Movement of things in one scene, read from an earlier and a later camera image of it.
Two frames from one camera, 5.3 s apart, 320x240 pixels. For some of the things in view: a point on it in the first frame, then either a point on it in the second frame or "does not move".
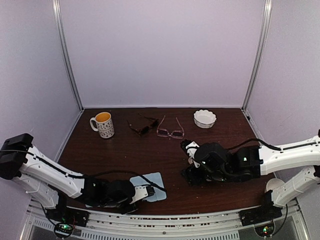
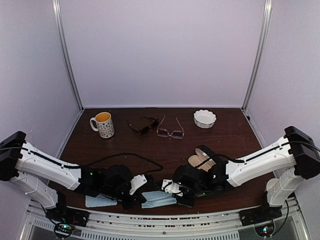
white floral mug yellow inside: [104, 124] does not move
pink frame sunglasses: [165, 133] does not move
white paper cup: [274, 184] does not move
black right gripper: [191, 176] → [189, 203]
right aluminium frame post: [266, 27] does not move
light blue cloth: [159, 193] → [157, 198]
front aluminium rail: [103, 226] does not move
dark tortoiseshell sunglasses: [145, 130] does not move
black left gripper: [124, 211] → [138, 198]
